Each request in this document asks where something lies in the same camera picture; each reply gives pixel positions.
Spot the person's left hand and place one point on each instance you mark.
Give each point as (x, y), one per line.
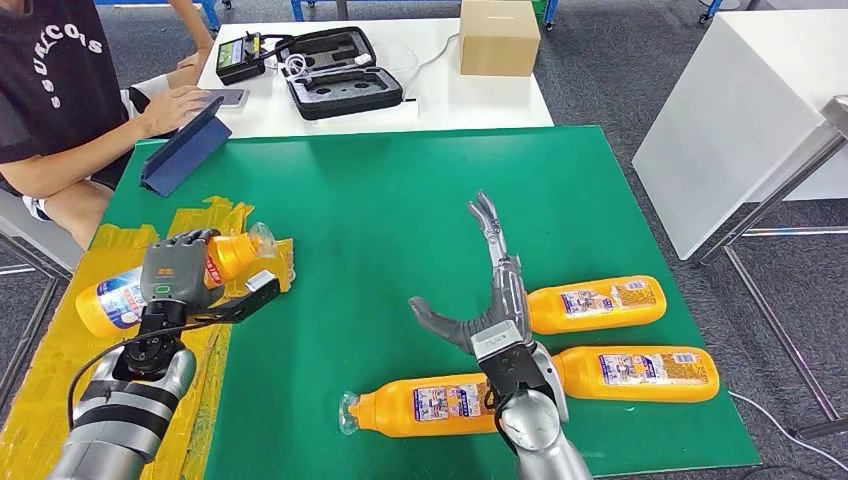
(197, 61)

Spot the person's right hand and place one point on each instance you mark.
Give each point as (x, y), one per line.
(169, 112)

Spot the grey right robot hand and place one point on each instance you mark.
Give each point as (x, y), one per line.
(510, 291)

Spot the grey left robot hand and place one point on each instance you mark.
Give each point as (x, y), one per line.
(175, 272)

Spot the orange detergent bottle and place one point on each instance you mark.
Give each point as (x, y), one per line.
(106, 305)
(609, 314)
(636, 391)
(391, 411)

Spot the person's right forearm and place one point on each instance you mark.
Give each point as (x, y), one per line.
(66, 166)

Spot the person's left forearm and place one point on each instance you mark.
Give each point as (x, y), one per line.
(192, 26)

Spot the black device with green screen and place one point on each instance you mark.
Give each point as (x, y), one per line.
(238, 61)

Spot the smartphone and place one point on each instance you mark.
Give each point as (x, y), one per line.
(232, 98)

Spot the person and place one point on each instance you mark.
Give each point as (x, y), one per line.
(53, 73)

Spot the green table mat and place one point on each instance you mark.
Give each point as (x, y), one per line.
(397, 199)

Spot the grey seat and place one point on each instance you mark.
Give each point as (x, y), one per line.
(33, 235)

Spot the black foam-lined case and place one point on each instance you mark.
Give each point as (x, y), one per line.
(344, 91)

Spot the yellow tape patch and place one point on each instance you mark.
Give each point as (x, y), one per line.
(46, 397)

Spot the white table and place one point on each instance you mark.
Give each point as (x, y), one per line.
(464, 106)

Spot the cardboard box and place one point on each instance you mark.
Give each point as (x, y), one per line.
(498, 43)

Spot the white cabinet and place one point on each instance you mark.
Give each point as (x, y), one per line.
(729, 119)

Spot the blue metal cart frame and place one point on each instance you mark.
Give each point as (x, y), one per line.
(298, 8)
(208, 13)
(709, 10)

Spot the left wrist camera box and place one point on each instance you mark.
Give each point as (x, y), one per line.
(245, 301)

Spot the grey metal frame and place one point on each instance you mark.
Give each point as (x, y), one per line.
(33, 331)

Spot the steel stand frame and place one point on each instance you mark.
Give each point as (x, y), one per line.
(782, 192)

